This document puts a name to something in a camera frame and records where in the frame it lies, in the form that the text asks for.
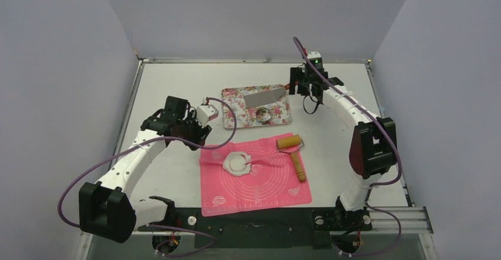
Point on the white dough lump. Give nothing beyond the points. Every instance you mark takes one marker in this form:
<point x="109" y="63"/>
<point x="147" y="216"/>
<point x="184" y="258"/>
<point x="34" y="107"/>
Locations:
<point x="237" y="164"/>

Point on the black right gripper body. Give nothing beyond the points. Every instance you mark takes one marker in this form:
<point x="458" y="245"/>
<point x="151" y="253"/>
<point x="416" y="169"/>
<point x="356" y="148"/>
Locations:
<point x="294" y="81"/>

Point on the floral rectangular tray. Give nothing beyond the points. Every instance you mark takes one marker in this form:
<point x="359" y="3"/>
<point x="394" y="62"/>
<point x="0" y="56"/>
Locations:
<point x="245" y="118"/>

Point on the wooden rolling pin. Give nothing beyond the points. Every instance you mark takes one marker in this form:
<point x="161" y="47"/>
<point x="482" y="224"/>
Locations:
<point x="291" y="145"/>

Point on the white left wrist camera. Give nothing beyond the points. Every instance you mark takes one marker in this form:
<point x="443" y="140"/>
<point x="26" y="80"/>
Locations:
<point x="205" y="114"/>

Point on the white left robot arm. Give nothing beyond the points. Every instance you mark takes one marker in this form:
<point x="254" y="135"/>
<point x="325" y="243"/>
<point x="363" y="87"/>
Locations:
<point x="106" y="207"/>

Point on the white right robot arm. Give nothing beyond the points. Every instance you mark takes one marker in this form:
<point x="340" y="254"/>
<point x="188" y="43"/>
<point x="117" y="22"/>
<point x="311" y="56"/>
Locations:
<point x="371" y="153"/>

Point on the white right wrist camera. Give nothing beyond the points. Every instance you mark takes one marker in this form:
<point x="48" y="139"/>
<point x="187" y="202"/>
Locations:
<point x="314" y="57"/>

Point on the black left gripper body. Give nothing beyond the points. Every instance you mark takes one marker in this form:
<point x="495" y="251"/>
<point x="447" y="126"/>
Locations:
<point x="191" y="130"/>

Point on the round metal dough cutter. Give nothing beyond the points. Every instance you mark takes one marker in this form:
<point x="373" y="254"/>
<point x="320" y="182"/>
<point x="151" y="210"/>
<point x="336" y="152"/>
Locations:
<point x="263" y="115"/>

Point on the pink silicone baking mat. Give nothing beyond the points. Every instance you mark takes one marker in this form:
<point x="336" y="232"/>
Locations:
<point x="272" y="182"/>

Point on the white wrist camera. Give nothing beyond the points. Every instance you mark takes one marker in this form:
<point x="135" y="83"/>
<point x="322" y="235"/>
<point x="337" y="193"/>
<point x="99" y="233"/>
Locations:
<point x="205" y="114"/>
<point x="314" y="57"/>

